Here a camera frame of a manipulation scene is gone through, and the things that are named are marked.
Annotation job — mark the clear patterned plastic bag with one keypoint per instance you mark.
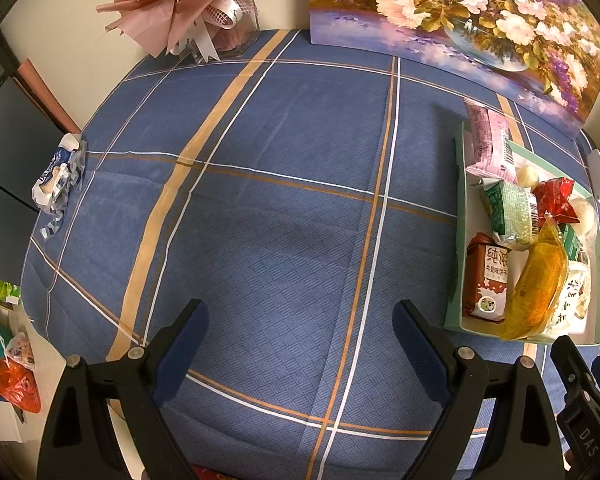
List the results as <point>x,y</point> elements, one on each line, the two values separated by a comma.
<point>21,347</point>

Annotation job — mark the orange plastic bag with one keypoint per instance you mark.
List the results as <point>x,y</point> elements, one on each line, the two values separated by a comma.
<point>17,385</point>

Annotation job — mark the small round white pastry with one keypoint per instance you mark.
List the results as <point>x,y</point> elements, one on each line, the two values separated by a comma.
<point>527,176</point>

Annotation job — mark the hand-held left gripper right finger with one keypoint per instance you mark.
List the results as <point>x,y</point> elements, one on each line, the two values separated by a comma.
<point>420,350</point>

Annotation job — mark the dark cabinet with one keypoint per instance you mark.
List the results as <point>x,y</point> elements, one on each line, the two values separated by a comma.
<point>10,125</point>

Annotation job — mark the white box with green rim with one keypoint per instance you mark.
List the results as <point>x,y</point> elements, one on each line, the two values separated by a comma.
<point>475,210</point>

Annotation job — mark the blue plaid tablecloth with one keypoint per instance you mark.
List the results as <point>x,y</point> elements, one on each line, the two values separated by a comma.
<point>290,210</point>

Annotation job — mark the pale green snack packet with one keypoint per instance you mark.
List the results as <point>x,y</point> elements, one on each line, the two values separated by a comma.
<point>512,212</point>

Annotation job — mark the flower painting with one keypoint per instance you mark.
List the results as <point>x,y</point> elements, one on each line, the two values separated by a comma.
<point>430,10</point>

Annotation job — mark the blue white packet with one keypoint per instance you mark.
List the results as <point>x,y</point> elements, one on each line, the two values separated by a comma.
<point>57,170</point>

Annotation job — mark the clear white bun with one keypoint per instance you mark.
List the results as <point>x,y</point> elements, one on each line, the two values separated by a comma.
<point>585,215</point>

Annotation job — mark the clear glass vase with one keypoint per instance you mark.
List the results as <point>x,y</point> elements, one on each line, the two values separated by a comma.
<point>235,40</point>

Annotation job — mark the small dark green packet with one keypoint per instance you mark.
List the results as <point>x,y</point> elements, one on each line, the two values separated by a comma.
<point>572,242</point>

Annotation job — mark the pink snack packet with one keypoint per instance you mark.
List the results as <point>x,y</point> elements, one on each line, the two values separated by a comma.
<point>487,145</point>

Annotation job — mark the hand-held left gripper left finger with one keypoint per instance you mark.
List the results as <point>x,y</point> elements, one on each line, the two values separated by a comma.
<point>180,350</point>

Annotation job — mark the green printed packages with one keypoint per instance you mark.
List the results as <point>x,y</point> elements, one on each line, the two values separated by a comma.
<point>0,290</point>

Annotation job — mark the pink paper flower bouquet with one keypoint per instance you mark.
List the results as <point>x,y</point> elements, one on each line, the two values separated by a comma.
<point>165,5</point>

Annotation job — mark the orange yellow snack packet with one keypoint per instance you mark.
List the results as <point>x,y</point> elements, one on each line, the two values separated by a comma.
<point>535,285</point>

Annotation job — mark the white printed snack packet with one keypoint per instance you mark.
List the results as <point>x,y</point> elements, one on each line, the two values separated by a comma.
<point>575,295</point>

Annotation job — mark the red candy packet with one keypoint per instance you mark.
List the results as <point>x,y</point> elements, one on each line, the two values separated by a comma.
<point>555,200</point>

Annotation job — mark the red biscuit packet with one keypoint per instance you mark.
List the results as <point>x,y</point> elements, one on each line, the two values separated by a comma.
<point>487,280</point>

